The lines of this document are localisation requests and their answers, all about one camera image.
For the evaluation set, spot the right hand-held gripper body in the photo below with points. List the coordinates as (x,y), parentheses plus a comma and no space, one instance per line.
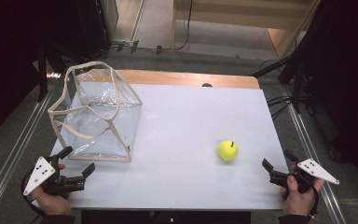
(307,174)

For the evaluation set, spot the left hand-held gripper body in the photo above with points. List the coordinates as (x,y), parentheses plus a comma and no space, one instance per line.
(40,174)

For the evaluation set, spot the yellow-green apple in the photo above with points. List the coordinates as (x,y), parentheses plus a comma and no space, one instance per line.
(227,150)

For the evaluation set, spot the clear plastic tote bag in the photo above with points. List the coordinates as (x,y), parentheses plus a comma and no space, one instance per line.
(99,124)

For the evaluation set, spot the person's right hand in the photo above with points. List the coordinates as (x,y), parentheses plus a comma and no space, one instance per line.
(298,199)

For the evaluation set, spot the person's left hand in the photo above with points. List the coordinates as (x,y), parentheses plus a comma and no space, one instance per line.
(51,202)

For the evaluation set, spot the person's right sleeve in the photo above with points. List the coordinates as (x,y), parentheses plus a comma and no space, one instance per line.
(294,219)

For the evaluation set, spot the person's sleeve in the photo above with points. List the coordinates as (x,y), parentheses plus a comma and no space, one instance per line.
(58,219)
(294,219)

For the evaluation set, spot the person's left sleeve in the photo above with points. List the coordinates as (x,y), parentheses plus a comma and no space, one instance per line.
(58,219)

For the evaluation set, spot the black stand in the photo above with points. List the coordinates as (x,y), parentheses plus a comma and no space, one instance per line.
(45,68)
(287,71)

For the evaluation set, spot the white table mat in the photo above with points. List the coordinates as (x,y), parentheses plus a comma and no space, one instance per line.
(174,146)

